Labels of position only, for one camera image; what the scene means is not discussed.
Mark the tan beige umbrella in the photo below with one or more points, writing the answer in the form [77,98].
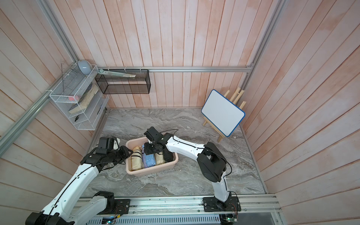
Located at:
[159,159]

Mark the blue umbrella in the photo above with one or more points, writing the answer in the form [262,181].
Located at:
[148,160]

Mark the pink plastic storage box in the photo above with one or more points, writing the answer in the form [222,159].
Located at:
[131,144]

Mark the plain cream umbrella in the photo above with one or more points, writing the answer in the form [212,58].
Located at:
[137,159]

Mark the black umbrella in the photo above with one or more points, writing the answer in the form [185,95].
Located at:
[168,156]

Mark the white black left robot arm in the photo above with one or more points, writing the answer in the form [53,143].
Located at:
[60,210]

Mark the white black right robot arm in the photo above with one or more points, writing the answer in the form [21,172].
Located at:
[211,161]

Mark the blue framed whiteboard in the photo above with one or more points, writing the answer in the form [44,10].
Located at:
[222,113]

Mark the pale green ruler tool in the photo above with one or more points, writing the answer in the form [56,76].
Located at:
[108,73]

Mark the wooden brush on shelf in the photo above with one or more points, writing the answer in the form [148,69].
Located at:
[85,99]

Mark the pink item on shelf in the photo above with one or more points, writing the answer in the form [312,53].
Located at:
[73,98]

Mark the grey round speaker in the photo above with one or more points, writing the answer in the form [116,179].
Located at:
[85,67]

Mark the black wire mesh basket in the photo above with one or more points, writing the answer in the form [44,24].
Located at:
[139,85]

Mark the aluminium wall rail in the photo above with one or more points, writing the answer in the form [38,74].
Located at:
[192,69]

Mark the white wire shelf rack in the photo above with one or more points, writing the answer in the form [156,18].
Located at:
[74,83]

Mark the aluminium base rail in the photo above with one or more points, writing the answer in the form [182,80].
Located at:
[254,209]

